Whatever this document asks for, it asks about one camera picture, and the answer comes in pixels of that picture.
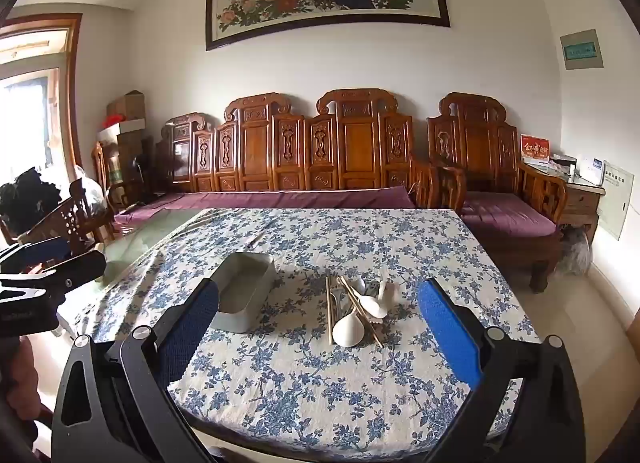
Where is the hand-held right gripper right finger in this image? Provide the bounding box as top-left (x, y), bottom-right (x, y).
top-left (417, 278), bottom-right (587, 463)

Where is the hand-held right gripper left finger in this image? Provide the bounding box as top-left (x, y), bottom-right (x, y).
top-left (50, 277), bottom-right (221, 463)

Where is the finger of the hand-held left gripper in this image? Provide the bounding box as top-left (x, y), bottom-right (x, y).
top-left (0, 237), bottom-right (71, 274)
top-left (0, 249), bottom-right (107, 312)

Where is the grey utensil box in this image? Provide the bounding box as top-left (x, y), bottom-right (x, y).
top-left (209, 252), bottom-right (277, 334)

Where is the large white plastic ladle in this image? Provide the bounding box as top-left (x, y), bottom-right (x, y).
top-left (332, 293), bottom-right (375, 347)

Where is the person's left forearm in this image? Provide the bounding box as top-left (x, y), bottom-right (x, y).
top-left (0, 333), bottom-right (52, 444)

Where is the dark carved wooden chair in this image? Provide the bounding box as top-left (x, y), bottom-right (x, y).
top-left (24, 178), bottom-right (114, 257)

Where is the black cloth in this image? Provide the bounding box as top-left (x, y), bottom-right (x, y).
top-left (0, 168), bottom-right (59, 240)

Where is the clear plastic bag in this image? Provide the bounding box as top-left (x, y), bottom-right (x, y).
top-left (75, 165), bottom-right (109, 204)

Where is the brown wooden chopstick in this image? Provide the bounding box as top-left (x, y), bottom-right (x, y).
top-left (338, 276), bottom-right (385, 349)

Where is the purple armchair cushion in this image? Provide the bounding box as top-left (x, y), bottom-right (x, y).
top-left (460, 191), bottom-right (558, 239)

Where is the blue floral tablecloth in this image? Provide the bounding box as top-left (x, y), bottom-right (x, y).
top-left (70, 207), bottom-right (543, 449)

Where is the grey fluffy duster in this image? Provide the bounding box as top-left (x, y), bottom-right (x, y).
top-left (556, 224), bottom-right (594, 277)

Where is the purple sofa cushion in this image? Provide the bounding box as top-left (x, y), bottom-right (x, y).
top-left (112, 187), bottom-right (417, 234)

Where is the brown cardboard box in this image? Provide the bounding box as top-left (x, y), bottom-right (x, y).
top-left (106, 89), bottom-right (146, 122)

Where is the carved wooden sofa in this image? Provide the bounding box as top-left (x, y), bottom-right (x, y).
top-left (160, 88), bottom-right (467, 210)

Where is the carved wooden armchair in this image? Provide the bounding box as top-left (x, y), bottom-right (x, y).
top-left (426, 92), bottom-right (569, 294)

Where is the wooden side table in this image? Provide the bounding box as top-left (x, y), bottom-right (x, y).
top-left (520, 163), bottom-right (606, 247)

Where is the red gift box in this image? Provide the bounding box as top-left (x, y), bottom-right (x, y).
top-left (520, 134), bottom-right (551, 164)

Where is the wooden window frame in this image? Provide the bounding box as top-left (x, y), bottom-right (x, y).
top-left (0, 13), bottom-right (84, 180)

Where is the white wall cabinet door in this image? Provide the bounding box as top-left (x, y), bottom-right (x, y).
top-left (597, 160), bottom-right (635, 242)

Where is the green wall panel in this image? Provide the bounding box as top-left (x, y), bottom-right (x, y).
top-left (559, 29), bottom-right (604, 71)

